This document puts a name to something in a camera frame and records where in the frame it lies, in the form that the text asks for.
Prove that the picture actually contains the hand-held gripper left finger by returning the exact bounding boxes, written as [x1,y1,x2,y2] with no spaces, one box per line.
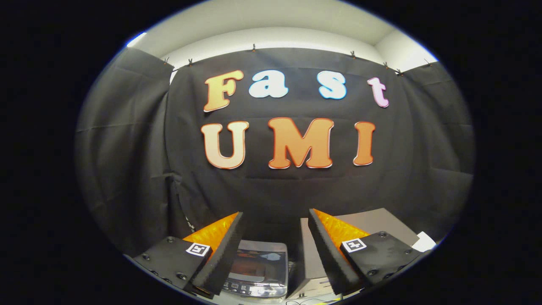
[133,211,245,296]

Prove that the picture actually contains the black backdrop cloth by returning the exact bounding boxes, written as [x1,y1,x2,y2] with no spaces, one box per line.
[75,46,475,259]

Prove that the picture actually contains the black cable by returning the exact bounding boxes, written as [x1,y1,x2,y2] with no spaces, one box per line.
[285,298,339,305]

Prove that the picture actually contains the white paper sheet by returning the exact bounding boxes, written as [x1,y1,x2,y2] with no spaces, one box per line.
[411,232,437,253]

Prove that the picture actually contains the row of black clips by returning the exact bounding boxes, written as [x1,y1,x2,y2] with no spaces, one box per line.
[163,44,433,76]

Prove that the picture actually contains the grey cabinet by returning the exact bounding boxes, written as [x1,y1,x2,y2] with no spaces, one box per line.
[292,208,420,299]

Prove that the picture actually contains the grey washing machine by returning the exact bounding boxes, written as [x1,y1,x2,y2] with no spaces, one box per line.
[220,240,292,299]

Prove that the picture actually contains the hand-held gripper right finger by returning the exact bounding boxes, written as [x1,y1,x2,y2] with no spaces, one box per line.
[308,208,425,297]

